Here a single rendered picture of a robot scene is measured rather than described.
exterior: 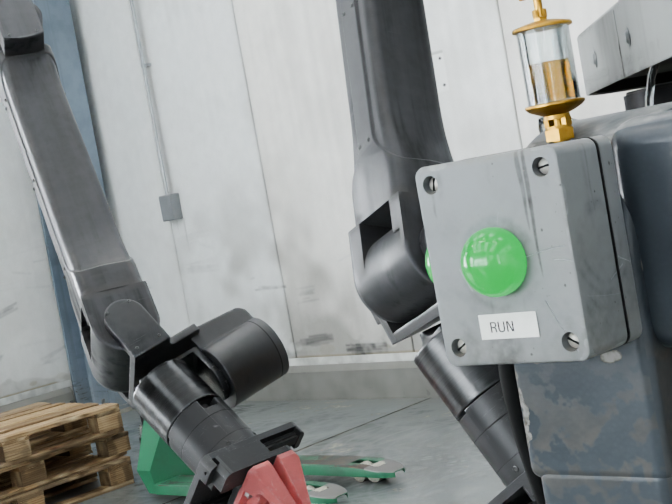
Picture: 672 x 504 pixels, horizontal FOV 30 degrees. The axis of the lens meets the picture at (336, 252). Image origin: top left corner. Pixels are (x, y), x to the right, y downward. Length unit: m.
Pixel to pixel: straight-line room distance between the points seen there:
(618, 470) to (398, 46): 0.39
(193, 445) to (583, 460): 0.47
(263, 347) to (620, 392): 0.53
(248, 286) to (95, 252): 7.28
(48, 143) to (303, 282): 6.84
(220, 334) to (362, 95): 0.30
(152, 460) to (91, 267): 5.06
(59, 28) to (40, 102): 8.04
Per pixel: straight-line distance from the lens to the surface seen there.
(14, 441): 6.26
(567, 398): 0.59
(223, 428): 1.00
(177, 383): 1.03
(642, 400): 0.57
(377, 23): 0.88
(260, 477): 0.97
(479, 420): 0.80
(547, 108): 0.60
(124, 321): 1.05
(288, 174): 7.96
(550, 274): 0.52
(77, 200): 1.15
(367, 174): 0.84
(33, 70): 1.26
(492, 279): 0.52
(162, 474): 6.15
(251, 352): 1.05
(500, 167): 0.53
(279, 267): 8.14
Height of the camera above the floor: 1.33
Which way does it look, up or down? 3 degrees down
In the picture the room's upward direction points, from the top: 10 degrees counter-clockwise
